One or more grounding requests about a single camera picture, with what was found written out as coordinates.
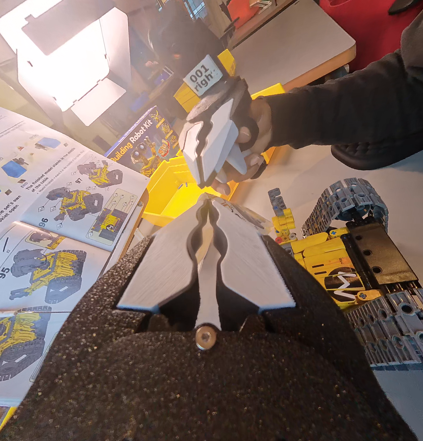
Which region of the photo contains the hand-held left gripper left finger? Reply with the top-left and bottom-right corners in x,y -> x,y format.
117,200 -> 210,313

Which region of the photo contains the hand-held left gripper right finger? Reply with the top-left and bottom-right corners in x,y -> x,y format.
211,200 -> 297,313

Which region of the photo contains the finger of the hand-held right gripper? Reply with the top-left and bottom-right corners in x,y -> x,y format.
198,101 -> 241,187
178,121 -> 210,189

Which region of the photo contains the yellow storage bin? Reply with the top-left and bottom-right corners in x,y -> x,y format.
143,49 -> 287,229

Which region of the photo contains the yellow grey tracked toy robot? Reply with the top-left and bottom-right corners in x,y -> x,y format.
268,177 -> 423,368

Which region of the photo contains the person's right forearm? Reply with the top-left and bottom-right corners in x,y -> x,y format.
265,5 -> 423,171

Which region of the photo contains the grey desk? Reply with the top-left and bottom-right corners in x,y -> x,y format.
139,143 -> 423,441

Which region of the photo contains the person's right hand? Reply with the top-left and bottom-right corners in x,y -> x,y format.
211,96 -> 274,196

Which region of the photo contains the blue robot kit box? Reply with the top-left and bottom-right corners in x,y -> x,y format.
105,105 -> 180,178

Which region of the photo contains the grey table with wooden edge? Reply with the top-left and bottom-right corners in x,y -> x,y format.
229,0 -> 357,92

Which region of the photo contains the open instruction booklet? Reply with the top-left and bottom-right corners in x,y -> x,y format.
0,103 -> 151,408

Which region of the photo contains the red cloth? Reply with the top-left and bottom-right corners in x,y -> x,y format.
318,0 -> 423,71

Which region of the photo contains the white metal book stand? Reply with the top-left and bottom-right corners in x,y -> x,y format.
0,0 -> 131,127

